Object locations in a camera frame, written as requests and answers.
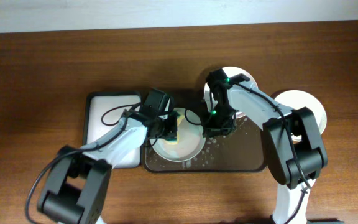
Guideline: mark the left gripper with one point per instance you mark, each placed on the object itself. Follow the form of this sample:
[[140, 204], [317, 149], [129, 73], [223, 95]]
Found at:
[[171, 130]]

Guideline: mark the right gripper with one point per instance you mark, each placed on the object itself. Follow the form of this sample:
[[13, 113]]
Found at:
[[213, 129]]

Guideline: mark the green yellow sponge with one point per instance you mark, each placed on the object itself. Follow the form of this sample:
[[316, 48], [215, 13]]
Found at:
[[179, 124]]

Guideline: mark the pale green plate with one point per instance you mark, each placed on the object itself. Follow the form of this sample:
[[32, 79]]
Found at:
[[191, 140]]

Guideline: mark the pink plate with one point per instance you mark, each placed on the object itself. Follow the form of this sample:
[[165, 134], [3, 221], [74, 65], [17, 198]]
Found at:
[[232, 71]]

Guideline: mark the cream white plate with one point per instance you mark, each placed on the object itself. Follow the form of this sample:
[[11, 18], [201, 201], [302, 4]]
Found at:
[[298, 99]]

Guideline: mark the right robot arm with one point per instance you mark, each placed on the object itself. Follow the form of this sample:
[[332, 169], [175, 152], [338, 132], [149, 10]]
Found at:
[[291, 141]]

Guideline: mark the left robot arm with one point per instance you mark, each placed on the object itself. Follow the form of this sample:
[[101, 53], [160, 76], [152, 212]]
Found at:
[[77, 179]]

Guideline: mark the large brown tray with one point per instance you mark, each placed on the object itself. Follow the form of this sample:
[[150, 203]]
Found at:
[[241, 151]]

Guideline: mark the small black soapy tray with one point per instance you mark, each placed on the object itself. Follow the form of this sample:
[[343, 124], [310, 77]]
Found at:
[[104, 108]]

